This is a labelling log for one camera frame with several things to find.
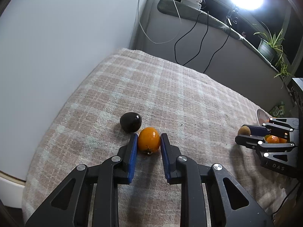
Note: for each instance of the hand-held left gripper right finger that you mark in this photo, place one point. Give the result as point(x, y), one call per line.
point(165, 156)

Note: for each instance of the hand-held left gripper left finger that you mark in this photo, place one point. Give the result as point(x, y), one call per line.
point(132, 156)

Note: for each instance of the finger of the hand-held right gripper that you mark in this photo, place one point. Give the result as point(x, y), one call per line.
point(248, 141)
point(258, 130)

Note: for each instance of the brown kiwi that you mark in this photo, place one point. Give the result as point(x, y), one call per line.
point(244, 131)

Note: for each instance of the floral white plate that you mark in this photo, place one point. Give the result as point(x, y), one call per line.
point(261, 115)

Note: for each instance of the tangerine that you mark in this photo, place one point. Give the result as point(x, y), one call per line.
point(283, 140)
point(273, 139)

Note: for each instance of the small orange tomato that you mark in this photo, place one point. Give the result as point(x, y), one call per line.
point(148, 143)

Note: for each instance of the green packet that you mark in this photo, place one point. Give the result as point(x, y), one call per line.
point(278, 110)

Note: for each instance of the potted spider plant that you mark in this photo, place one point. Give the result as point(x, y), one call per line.
point(266, 48)

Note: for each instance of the white furniture panel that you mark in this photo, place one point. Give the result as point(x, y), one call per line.
point(59, 63)

